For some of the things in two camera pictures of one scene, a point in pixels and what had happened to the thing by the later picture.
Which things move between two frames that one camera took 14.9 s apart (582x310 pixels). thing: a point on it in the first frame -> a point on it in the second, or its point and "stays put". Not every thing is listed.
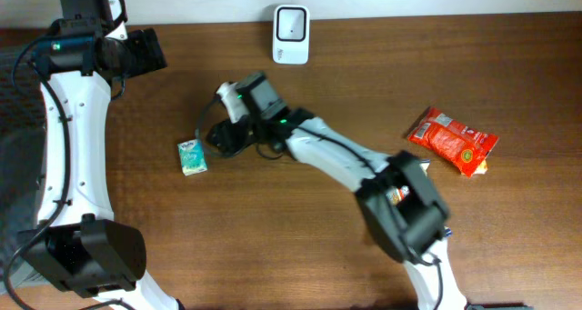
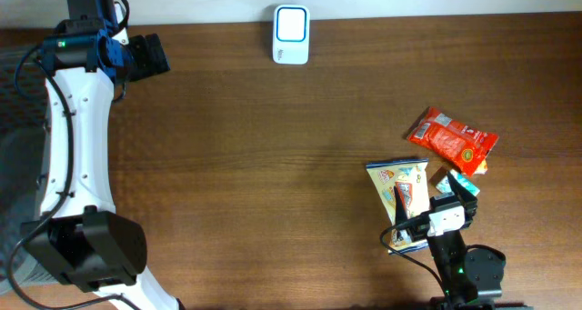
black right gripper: (228, 132) -> (466, 200)
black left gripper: (151, 53) stays put
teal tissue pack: (192, 156) -> (444, 185)
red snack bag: (466, 146) stays put
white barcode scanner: (291, 35) stays put
